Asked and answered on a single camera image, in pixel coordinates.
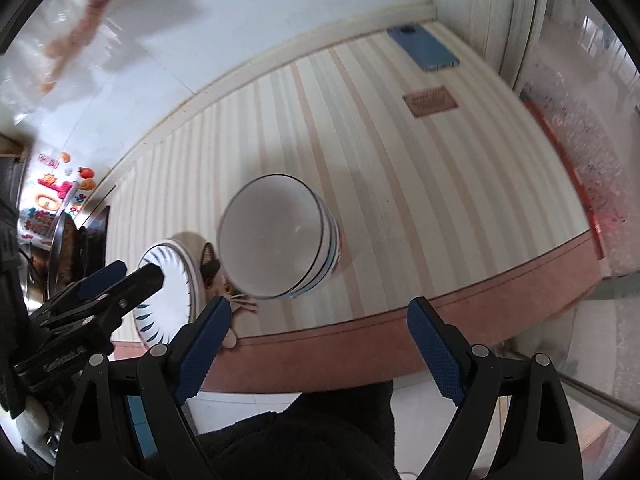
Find blue leaf pattern plate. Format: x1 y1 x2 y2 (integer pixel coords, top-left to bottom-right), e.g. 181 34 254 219
134 240 204 348

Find white bowl black rim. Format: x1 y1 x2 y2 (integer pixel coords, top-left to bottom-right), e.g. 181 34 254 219
217 174 322 300

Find white bowl floral front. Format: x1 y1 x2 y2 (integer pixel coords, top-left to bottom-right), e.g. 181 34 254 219
319 206 342 281

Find white bowl blue rim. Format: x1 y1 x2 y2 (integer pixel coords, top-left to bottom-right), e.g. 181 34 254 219
297 200 341 295

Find black frying pan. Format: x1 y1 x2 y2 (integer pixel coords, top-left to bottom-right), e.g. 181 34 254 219
47 206 110 297

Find striped cat table mat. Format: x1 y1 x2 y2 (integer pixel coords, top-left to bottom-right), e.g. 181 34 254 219
106 23 601 393

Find small brown coaster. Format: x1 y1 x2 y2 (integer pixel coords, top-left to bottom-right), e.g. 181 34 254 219
402 86 458 118

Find left clear plastic bag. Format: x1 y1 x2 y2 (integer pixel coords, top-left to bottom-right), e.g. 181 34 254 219
1 0 125 122

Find glass sliding door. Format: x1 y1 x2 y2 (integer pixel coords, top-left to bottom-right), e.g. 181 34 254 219
511 0 639 408

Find blue smartphone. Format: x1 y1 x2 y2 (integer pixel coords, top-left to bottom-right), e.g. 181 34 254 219
387 23 460 72

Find colourful wall stickers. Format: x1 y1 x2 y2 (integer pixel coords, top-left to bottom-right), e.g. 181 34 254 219
17 146 98 246

